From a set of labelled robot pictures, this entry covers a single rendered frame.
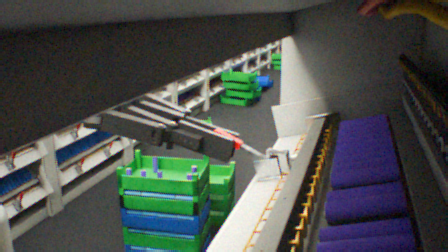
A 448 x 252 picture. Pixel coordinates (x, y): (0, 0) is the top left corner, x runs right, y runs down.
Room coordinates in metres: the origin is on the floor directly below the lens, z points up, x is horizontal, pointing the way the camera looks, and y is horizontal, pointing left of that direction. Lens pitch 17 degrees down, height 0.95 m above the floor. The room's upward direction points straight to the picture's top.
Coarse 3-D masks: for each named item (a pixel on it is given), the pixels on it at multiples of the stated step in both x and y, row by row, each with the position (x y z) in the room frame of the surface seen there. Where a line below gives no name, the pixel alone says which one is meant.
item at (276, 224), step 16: (320, 128) 0.50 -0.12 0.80; (304, 144) 0.44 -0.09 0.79; (320, 144) 0.46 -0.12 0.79; (304, 160) 0.39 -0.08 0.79; (288, 176) 0.35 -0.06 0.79; (304, 176) 0.34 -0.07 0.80; (288, 192) 0.31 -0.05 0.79; (304, 192) 0.33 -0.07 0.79; (272, 208) 0.32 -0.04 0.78; (288, 208) 0.28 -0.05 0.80; (304, 208) 0.32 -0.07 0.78; (256, 224) 0.30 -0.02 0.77; (272, 224) 0.26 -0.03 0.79; (288, 224) 0.26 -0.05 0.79; (256, 240) 0.24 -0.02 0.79; (272, 240) 0.24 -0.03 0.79
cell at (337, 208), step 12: (396, 192) 0.27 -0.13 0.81; (336, 204) 0.28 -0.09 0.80; (348, 204) 0.27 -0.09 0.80; (360, 204) 0.27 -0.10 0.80; (372, 204) 0.27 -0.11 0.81; (384, 204) 0.26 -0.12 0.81; (396, 204) 0.26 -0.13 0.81; (324, 216) 0.28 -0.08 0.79; (336, 216) 0.27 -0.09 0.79; (348, 216) 0.27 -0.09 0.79; (360, 216) 0.27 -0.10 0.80
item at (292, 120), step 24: (336, 96) 0.56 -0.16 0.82; (360, 96) 0.55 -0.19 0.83; (384, 96) 0.54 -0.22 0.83; (288, 120) 0.58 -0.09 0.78; (312, 120) 0.55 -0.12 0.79; (336, 120) 0.54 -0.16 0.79; (288, 144) 0.54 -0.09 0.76; (432, 144) 0.30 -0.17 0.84; (264, 192) 0.38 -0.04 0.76; (240, 216) 0.34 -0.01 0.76; (264, 216) 0.33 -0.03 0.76; (312, 216) 0.30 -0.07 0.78; (408, 216) 0.26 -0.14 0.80; (216, 240) 0.30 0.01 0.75; (240, 240) 0.29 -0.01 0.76; (312, 240) 0.26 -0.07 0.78
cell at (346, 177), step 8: (368, 168) 0.33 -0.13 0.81; (376, 168) 0.33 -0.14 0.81; (384, 168) 0.32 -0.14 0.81; (392, 168) 0.32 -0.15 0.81; (336, 176) 0.34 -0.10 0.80; (344, 176) 0.33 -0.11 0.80; (352, 176) 0.33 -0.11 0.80; (360, 176) 0.33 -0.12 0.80; (368, 176) 0.32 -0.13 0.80; (376, 176) 0.32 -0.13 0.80; (384, 176) 0.32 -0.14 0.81; (392, 176) 0.32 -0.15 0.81; (336, 184) 0.33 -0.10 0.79; (344, 184) 0.33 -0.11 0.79; (352, 184) 0.33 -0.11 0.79; (360, 184) 0.32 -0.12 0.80
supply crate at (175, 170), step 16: (144, 160) 1.49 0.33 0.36; (160, 160) 1.48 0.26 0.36; (176, 160) 1.47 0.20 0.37; (192, 160) 1.45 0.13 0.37; (208, 160) 1.43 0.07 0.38; (128, 176) 1.29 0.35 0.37; (176, 176) 1.41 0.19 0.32; (192, 176) 1.25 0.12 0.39; (160, 192) 1.27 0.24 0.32; (176, 192) 1.26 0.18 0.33; (192, 192) 1.25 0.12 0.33
